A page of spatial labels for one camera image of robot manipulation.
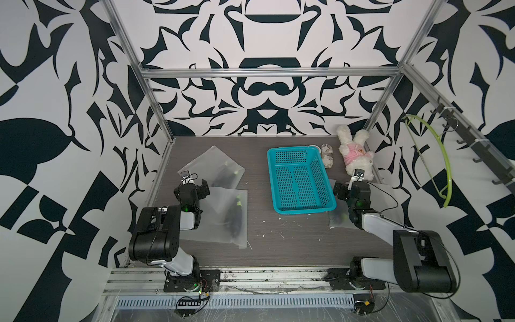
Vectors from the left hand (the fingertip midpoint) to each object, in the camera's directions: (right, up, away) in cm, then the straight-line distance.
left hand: (189, 180), depth 93 cm
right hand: (+72, 0, -2) cm, 72 cm away
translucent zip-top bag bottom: (+17, -16, -6) cm, 24 cm away
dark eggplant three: (+16, 0, +5) cm, 17 cm away
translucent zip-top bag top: (+67, -15, -7) cm, 69 cm away
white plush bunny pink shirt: (+80, +13, +8) cm, 81 cm away
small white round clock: (+62, +17, +18) cm, 67 cm away
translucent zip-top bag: (+11, +5, +10) cm, 15 cm away
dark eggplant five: (+21, -16, -6) cm, 27 cm away
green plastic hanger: (+94, +5, -27) cm, 98 cm away
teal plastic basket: (+52, -2, +8) cm, 53 cm away
